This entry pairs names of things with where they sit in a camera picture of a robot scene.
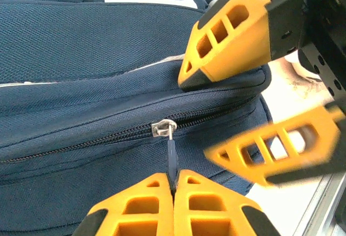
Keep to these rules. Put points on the navy blue student backpack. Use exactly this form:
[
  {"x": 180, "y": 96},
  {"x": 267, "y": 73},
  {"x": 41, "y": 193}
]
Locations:
[{"x": 81, "y": 44}]

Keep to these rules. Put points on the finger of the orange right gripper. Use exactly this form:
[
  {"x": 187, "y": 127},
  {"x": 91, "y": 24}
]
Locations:
[
  {"x": 243, "y": 55},
  {"x": 327, "y": 138}
]

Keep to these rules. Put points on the aluminium table edge frame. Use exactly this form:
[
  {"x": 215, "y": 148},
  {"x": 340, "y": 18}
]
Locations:
[{"x": 324, "y": 209}]

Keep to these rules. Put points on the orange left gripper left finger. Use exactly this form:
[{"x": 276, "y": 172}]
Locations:
[{"x": 140, "y": 191}]

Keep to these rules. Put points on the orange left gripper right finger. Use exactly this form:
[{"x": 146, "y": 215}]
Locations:
[{"x": 211, "y": 190}]

